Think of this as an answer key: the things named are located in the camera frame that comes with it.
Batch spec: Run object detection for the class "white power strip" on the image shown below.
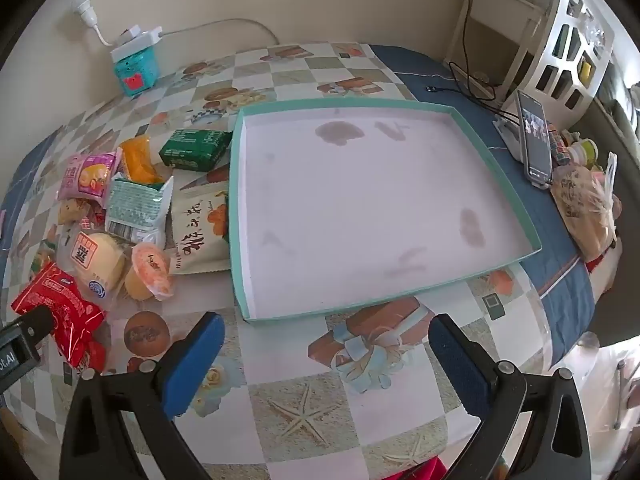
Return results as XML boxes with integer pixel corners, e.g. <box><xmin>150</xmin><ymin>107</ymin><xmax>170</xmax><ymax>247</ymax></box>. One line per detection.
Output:
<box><xmin>110</xmin><ymin>25</ymin><xmax>164</xmax><ymax>61</ymax></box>

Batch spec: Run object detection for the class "white power cable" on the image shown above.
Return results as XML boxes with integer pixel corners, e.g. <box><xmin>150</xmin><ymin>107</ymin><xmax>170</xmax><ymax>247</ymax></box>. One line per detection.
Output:
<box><xmin>75</xmin><ymin>1</ymin><xmax>281</xmax><ymax>47</ymax></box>

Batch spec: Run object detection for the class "orange cake packet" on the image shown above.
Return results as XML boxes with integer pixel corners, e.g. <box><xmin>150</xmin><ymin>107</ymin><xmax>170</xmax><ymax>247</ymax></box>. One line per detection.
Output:
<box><xmin>119</xmin><ymin>135</ymin><xmax>167</xmax><ymax>184</ymax></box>

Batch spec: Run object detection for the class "beige flower print snack packet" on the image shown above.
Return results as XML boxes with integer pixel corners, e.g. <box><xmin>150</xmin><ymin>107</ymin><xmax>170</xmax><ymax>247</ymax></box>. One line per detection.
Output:
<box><xmin>169</xmin><ymin>189</ymin><xmax>232</xmax><ymax>276</ymax></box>

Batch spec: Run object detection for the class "black smartphone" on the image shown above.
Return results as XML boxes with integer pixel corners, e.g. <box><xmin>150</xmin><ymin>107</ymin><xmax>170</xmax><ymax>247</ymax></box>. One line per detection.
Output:
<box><xmin>516</xmin><ymin>89</ymin><xmax>554</xmax><ymax>187</ymax></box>

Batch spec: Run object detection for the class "checkered printed tablecloth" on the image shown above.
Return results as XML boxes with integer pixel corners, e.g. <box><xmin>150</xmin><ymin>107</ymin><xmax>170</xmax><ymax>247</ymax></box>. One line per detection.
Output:
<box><xmin>0</xmin><ymin>41</ymin><xmax>548</xmax><ymax>480</ymax></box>

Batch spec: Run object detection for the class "white side table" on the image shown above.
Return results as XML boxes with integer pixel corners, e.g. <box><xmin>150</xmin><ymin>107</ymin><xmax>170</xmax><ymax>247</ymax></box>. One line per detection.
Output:
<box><xmin>444</xmin><ymin>0</ymin><xmax>547</xmax><ymax>97</ymax></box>

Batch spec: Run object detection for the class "printed plastic bag of bread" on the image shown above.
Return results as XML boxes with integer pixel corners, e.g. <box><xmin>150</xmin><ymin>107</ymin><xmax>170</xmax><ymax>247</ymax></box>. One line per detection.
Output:
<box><xmin>550</xmin><ymin>151</ymin><xmax>622</xmax><ymax>262</ymax></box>

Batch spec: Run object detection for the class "dark green snack packet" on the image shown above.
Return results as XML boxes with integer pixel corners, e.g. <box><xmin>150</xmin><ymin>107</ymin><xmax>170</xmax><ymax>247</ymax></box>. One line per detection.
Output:
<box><xmin>159</xmin><ymin>129</ymin><xmax>234</xmax><ymax>172</ymax></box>

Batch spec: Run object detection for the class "jelly cup with orange lid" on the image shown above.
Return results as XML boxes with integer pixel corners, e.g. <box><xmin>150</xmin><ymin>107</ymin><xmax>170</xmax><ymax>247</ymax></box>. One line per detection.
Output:
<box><xmin>124</xmin><ymin>241</ymin><xmax>174</xmax><ymax>302</ymax></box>

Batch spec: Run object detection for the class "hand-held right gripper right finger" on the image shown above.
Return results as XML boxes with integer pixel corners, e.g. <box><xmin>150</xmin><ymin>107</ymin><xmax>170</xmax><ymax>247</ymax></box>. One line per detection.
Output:
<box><xmin>428</xmin><ymin>313</ymin><xmax>593</xmax><ymax>480</ymax></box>

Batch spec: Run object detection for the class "teal cardboard tray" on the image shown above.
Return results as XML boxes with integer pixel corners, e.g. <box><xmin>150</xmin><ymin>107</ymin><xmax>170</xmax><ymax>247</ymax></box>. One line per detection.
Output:
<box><xmin>228</xmin><ymin>98</ymin><xmax>543</xmax><ymax>324</ymax></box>

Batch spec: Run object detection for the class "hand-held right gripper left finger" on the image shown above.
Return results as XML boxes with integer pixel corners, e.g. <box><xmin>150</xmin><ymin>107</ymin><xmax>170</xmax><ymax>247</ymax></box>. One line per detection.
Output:
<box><xmin>60</xmin><ymin>311</ymin><xmax>226</xmax><ymax>480</ymax></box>

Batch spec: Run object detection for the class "white cutout shelf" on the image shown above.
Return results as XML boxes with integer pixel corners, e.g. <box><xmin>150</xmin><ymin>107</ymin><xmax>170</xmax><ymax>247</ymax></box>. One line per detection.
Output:
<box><xmin>520</xmin><ymin>0</ymin><xmax>622</xmax><ymax>111</ymax></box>

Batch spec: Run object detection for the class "white phone stand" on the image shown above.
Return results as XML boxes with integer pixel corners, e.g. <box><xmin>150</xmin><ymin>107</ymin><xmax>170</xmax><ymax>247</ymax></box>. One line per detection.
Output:
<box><xmin>492</xmin><ymin>94</ymin><xmax>531</xmax><ymax>162</ymax></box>

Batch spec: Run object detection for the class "red snack packet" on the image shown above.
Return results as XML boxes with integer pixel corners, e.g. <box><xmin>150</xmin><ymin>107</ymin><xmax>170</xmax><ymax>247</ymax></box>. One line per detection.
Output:
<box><xmin>10</xmin><ymin>261</ymin><xmax>107</xmax><ymax>369</ymax></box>

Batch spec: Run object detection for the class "yellow pastry packet red print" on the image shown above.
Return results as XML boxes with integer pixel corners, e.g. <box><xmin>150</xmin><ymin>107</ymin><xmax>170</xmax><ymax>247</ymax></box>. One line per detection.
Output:
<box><xmin>56</xmin><ymin>197</ymin><xmax>92</xmax><ymax>228</ymax></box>

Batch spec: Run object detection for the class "pale green barcode snack packet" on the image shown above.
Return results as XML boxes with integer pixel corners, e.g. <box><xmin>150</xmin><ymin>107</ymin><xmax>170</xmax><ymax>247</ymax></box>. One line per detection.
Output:
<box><xmin>104</xmin><ymin>172</ymin><xmax>174</xmax><ymax>247</ymax></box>

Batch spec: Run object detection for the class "black charging cable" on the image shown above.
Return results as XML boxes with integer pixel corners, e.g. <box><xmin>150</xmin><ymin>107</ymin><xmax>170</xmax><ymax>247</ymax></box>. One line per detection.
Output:
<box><xmin>425</xmin><ymin>0</ymin><xmax>523</xmax><ymax>117</ymax></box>

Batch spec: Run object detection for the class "clear packet with white bun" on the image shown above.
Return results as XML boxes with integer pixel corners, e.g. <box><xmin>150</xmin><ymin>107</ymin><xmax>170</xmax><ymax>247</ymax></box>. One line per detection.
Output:
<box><xmin>56</xmin><ymin>229</ymin><xmax>128</xmax><ymax>307</ymax></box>

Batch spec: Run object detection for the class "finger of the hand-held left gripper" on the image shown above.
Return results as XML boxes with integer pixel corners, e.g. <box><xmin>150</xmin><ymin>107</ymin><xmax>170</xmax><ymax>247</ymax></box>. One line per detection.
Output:
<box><xmin>0</xmin><ymin>305</ymin><xmax>54</xmax><ymax>345</ymax></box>

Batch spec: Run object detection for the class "teal box with red sticker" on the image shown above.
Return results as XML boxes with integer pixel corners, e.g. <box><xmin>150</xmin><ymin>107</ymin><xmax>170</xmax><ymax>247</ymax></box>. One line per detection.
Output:
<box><xmin>112</xmin><ymin>46</ymin><xmax>159</xmax><ymax>97</ymax></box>

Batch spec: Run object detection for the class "blue quilted cloth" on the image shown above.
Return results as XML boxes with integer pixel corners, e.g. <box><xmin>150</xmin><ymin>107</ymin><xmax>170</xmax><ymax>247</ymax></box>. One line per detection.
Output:
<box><xmin>369</xmin><ymin>44</ymin><xmax>597</xmax><ymax>367</ymax></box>

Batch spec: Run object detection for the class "pink snack packet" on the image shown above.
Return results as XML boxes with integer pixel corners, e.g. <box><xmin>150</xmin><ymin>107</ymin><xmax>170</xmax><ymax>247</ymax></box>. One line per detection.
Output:
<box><xmin>59</xmin><ymin>149</ymin><xmax>124</xmax><ymax>209</ymax></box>

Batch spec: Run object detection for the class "white jar with green label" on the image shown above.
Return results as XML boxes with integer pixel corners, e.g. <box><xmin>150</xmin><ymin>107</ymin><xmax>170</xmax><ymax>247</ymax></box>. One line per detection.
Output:
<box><xmin>570</xmin><ymin>137</ymin><xmax>602</xmax><ymax>169</ymax></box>

